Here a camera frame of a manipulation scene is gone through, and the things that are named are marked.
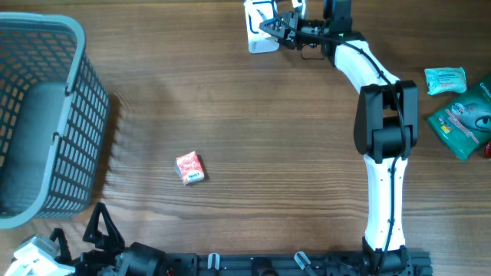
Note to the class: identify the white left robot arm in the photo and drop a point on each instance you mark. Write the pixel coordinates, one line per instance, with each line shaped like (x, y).
(137, 259)

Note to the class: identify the green lid jar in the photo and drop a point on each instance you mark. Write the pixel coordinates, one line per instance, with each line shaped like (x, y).
(487, 150)

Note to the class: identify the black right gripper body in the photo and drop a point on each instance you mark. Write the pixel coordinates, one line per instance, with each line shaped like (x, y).
(291, 34)

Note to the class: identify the red white small packet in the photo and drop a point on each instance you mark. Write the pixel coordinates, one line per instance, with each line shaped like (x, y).
(189, 168)

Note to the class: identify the light blue wipes packet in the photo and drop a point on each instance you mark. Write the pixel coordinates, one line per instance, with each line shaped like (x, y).
(445, 79)

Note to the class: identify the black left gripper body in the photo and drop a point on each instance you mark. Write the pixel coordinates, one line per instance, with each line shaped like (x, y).
(91, 264)

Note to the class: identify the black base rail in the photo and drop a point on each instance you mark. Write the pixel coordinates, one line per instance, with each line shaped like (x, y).
(268, 264)

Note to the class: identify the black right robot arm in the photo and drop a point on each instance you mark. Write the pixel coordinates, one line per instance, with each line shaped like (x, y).
(385, 126)

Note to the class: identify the white barcode scanner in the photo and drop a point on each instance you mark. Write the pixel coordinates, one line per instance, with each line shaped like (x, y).
(258, 41)

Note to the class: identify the white blue small box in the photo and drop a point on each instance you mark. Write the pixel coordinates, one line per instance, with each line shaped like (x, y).
(265, 8)

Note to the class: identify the grey plastic shopping basket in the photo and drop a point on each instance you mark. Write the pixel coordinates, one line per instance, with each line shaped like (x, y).
(54, 112)

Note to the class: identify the green 3M gloves package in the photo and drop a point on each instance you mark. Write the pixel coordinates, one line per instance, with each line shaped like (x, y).
(464, 124)

